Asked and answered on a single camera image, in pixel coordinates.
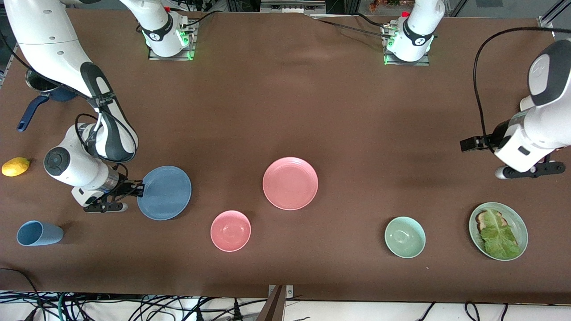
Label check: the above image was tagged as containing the blue plate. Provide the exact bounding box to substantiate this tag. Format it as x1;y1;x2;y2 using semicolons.
137;166;192;221

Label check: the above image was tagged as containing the pink plate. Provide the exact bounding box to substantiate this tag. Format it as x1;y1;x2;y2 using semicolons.
262;156;319;210

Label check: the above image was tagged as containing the blue plastic cup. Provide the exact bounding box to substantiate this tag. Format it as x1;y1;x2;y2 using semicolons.
17;220;64;247

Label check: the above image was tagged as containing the toast slice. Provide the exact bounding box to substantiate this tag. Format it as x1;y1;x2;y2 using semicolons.
476;210;507;232

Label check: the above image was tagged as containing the green plate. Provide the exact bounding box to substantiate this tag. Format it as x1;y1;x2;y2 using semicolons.
468;202;529;261

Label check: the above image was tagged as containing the yellow lemon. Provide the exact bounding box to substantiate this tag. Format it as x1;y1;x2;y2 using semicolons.
1;157;30;177

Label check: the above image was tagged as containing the green lettuce leaf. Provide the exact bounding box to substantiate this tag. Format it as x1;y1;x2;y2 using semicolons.
480;210;521;260

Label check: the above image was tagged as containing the dark blue saucepan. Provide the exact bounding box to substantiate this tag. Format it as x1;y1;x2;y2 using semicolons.
17;69;79;132

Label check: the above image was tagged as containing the pink bowl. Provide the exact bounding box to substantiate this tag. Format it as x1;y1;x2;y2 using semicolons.
210;210;252;252

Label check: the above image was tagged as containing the green bowl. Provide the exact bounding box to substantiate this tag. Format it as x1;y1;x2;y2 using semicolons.
385;216;426;259

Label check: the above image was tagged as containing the glass lid with blue knob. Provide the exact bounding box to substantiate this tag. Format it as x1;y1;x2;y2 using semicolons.
25;69;50;93

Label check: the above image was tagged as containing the brown table cloth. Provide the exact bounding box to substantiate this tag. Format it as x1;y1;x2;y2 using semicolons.
0;7;571;305

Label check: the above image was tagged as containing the brown wooden pole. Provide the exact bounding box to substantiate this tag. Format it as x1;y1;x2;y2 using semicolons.
257;285;286;321

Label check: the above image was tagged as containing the grey metal box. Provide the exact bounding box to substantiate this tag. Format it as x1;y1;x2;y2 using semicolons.
260;0;327;14

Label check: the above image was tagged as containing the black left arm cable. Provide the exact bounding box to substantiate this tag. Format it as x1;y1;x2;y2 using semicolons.
473;27;556;148

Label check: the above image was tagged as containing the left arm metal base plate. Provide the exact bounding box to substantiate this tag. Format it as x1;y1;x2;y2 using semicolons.
382;25;431;66

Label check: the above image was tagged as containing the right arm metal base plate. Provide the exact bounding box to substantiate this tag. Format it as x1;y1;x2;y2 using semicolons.
148;19;197;61

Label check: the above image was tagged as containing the black base cable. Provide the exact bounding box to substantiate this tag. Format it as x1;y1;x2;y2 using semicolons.
314;19;389;37
312;12;389;27
181;9;228;28

